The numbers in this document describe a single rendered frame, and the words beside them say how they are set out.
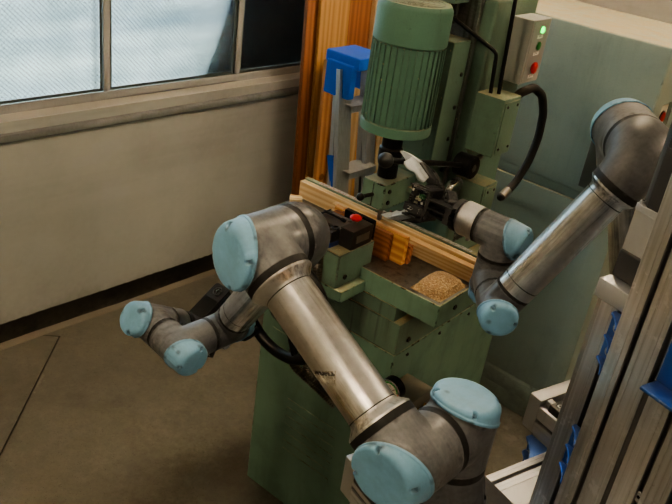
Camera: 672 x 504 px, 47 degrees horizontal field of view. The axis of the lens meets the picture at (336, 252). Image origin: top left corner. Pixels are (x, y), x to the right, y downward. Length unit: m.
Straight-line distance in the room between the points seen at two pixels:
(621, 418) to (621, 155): 0.46
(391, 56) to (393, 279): 0.52
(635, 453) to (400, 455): 0.35
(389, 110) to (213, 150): 1.58
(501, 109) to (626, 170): 0.61
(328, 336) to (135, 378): 1.79
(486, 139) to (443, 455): 1.01
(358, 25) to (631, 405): 2.59
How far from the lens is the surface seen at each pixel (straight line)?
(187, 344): 1.57
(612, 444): 1.27
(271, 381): 2.27
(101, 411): 2.80
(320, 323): 1.22
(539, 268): 1.48
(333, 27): 3.37
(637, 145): 1.44
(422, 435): 1.19
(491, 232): 1.59
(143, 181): 3.14
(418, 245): 1.96
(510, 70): 2.06
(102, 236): 3.13
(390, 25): 1.80
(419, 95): 1.83
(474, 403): 1.26
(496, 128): 1.98
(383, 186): 1.92
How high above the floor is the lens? 1.79
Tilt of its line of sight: 27 degrees down
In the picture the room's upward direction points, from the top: 8 degrees clockwise
